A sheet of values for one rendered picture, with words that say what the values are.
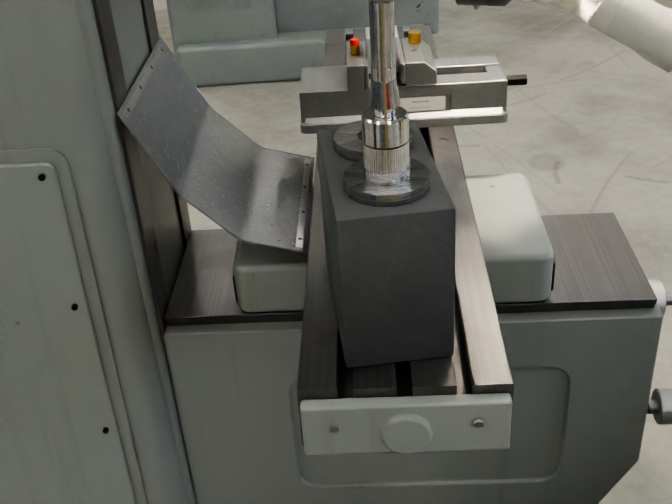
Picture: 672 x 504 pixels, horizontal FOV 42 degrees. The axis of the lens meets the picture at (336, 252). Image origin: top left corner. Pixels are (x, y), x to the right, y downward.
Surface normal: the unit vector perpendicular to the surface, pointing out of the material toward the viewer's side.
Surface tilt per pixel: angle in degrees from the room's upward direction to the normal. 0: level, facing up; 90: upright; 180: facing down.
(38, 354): 88
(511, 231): 0
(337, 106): 90
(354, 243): 90
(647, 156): 0
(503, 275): 90
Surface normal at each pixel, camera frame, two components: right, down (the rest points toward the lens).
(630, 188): -0.06, -0.85
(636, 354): -0.02, 0.53
